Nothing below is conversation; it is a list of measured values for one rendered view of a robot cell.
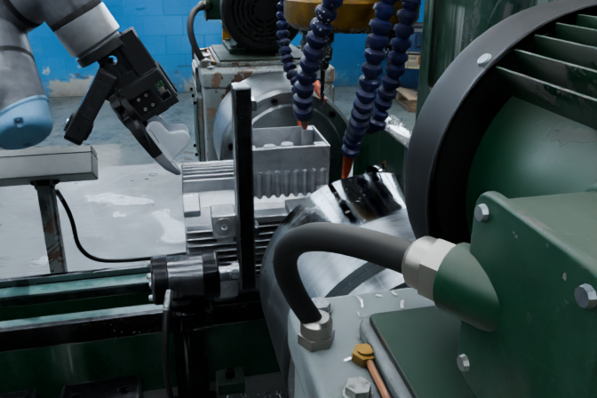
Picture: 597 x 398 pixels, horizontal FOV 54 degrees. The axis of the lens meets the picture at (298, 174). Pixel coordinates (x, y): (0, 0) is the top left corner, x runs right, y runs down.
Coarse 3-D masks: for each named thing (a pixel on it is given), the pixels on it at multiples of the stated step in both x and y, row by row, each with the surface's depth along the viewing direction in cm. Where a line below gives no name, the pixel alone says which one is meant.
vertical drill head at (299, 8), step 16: (288, 0) 75; (304, 0) 72; (320, 0) 71; (352, 0) 70; (368, 0) 70; (288, 16) 76; (304, 16) 73; (352, 16) 70; (368, 16) 70; (304, 32) 81; (336, 32) 72; (352, 32) 72; (368, 32) 72
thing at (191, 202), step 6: (180, 168) 87; (318, 186) 80; (324, 186) 80; (186, 198) 76; (192, 198) 76; (198, 198) 76; (186, 204) 76; (192, 204) 76; (198, 204) 76; (186, 210) 75; (192, 210) 76; (198, 210) 76; (186, 216) 77; (192, 216) 77; (198, 216) 77
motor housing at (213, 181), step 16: (192, 176) 79; (208, 176) 80; (224, 176) 80; (192, 192) 79; (208, 192) 79; (224, 192) 79; (208, 208) 78; (256, 208) 79; (272, 208) 79; (192, 224) 77; (208, 224) 77; (272, 224) 78; (192, 240) 75; (208, 240) 77; (256, 240) 77; (224, 256) 77; (256, 256) 79; (256, 272) 80; (256, 288) 85
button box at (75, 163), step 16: (0, 160) 96; (16, 160) 97; (32, 160) 97; (48, 160) 98; (64, 160) 98; (80, 160) 99; (96, 160) 104; (0, 176) 96; (16, 176) 96; (32, 176) 97; (48, 176) 98; (64, 176) 99; (80, 176) 100; (96, 176) 103
